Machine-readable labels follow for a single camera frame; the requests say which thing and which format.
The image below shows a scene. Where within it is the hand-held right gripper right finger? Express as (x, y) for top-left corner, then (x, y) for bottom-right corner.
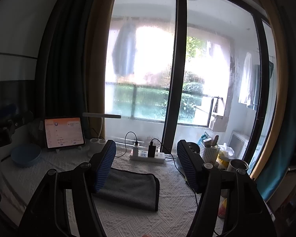
(177, 140), (278, 237)

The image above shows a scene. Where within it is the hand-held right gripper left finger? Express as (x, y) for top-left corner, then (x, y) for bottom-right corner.
(18, 140), (116, 237)

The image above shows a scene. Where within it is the grey towel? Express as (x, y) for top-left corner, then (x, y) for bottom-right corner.
(96, 168), (160, 212)

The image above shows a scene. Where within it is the dark round pot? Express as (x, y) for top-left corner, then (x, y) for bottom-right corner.
(186, 142), (201, 155)

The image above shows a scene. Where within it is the white perforated basket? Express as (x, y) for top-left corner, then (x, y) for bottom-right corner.
(200, 144), (221, 165)

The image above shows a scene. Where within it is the yellow bag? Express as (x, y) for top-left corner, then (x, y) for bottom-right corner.
(216, 150), (231, 169)

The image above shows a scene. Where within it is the blue round plate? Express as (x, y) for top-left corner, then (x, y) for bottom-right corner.
(11, 144), (42, 168)

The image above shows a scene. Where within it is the white tablet stand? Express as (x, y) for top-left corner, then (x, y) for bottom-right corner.
(55, 145), (85, 152)

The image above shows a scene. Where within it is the white power strip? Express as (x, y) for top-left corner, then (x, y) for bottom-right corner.
(129, 151), (166, 164)

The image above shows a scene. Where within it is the steel cup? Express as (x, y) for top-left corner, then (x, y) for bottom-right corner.
(227, 159), (249, 173)

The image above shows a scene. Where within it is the white desk lamp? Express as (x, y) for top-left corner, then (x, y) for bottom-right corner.
(82, 113), (122, 145)

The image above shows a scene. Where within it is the tablet with lit screen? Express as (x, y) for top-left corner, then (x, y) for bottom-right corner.
(44, 117), (86, 150)

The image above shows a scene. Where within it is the white appliance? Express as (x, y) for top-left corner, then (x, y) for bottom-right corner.
(227, 130), (251, 160)

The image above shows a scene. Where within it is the white textured table cloth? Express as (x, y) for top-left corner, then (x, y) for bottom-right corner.
(0, 139), (225, 237)

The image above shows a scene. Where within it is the teal curtain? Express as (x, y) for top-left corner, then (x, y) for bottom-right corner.
(255, 104), (296, 201)

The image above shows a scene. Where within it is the dark green curtain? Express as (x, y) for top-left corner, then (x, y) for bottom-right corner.
(34, 0), (106, 144)

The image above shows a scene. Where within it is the hanging white shirt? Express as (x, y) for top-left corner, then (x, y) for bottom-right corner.
(238, 52), (254, 105)

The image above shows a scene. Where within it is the tan curtain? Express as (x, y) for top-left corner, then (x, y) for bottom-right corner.
(82, 0), (120, 140)

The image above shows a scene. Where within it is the hanging blue shirt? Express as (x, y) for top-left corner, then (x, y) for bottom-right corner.
(112, 17), (137, 76)

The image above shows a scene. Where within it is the black charging cable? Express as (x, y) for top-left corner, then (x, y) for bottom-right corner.
(150, 138), (200, 205)

